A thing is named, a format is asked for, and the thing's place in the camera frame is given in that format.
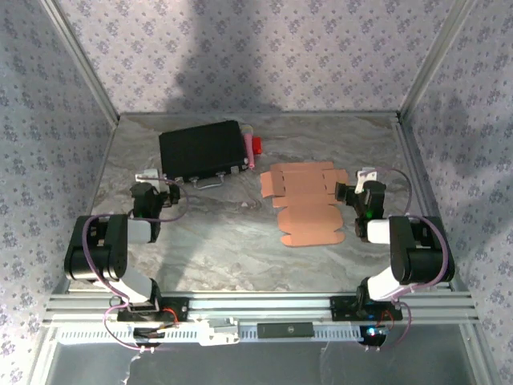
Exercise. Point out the pink toy microphone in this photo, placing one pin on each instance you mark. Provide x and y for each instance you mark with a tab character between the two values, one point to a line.
249	148

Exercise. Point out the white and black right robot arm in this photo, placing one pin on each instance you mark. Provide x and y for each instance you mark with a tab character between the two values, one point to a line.
417	256

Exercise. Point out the aluminium side rail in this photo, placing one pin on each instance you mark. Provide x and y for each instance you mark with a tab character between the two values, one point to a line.
418	172
98	180

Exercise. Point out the white plastic duct clip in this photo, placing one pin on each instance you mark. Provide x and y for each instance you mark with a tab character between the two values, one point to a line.
216	337

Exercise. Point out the black left controller board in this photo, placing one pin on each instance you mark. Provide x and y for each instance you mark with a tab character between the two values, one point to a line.
146	333

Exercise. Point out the orange cardboard paper box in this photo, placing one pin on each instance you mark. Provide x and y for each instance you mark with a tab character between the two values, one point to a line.
304	216

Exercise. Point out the aluminium frame post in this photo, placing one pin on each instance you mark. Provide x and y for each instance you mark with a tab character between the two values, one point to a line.
437	60
81	60

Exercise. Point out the red plastic block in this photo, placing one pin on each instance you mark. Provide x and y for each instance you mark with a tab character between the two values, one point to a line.
257	145

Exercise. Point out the black bar device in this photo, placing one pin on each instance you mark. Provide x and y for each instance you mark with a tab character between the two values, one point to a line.
284	329

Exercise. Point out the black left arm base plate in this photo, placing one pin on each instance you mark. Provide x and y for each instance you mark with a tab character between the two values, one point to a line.
182	309

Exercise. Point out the black right controller board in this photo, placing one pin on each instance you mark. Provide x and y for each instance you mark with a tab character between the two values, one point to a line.
372	337

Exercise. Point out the black controller board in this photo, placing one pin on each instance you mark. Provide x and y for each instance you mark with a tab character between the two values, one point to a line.
372	337
146	333

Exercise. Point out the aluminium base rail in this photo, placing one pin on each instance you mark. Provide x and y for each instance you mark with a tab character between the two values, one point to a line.
260	306

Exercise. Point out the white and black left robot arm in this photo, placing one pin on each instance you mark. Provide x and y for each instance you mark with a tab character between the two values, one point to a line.
96	248

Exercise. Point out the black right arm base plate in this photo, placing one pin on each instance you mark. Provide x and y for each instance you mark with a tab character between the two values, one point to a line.
340	309

